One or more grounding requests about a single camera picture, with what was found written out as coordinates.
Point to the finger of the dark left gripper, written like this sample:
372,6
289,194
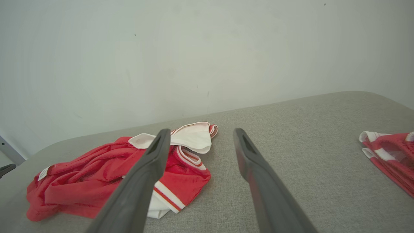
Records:
8,169

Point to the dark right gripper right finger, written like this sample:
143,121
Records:
268,194

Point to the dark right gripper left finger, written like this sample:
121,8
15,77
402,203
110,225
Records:
136,187

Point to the red and white basketball jersey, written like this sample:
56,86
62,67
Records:
81,181

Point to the red shorts with white stripe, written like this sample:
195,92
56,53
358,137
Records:
391,155

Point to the grey metal frame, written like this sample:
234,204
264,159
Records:
11,152

